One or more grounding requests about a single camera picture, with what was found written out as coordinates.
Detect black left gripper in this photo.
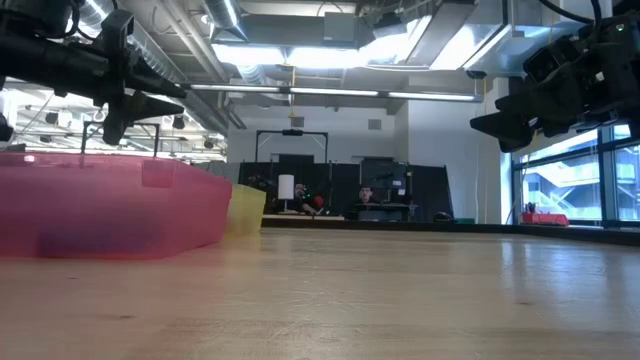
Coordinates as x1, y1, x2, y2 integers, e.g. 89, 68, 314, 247
94, 8, 187, 146

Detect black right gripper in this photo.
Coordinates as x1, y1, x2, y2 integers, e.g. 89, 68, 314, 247
469, 54, 640, 154

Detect large dark-framed window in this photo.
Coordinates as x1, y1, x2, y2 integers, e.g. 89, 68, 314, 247
509, 124, 640, 229

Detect red background box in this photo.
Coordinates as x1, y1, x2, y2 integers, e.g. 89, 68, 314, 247
521, 202, 570, 227

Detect red translucent bin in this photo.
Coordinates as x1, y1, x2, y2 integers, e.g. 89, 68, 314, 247
0, 151, 234, 261

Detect dark monitor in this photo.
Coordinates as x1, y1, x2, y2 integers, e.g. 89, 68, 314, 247
359, 158, 409, 191

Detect yellow translucent bin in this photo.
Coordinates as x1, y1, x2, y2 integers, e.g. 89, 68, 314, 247
227, 183, 268, 237

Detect white cylinder lamp shade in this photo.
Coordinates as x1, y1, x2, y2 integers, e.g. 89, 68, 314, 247
277, 173, 296, 202

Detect person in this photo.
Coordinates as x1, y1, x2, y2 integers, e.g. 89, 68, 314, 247
292, 183, 325, 216
357, 185, 380, 206

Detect ceiling tube light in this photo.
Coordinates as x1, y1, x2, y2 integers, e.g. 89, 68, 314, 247
288, 86, 477, 103

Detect black partition curtain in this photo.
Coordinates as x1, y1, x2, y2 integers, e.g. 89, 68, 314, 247
238, 160, 454, 217

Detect background wooden table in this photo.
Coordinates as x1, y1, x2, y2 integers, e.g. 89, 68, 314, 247
261, 213, 346, 222

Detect grey ceiling box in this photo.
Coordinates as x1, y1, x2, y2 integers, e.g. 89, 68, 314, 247
322, 11, 375, 50

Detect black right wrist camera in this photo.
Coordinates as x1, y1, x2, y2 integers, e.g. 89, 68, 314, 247
523, 35, 572, 85

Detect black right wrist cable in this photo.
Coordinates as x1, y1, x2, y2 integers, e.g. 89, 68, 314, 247
537, 0, 604, 36

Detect black aluminium table frame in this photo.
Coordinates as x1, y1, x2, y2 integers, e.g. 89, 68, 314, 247
261, 218, 640, 247

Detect black camera stand frame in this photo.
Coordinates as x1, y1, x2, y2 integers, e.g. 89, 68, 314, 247
254, 129, 330, 216

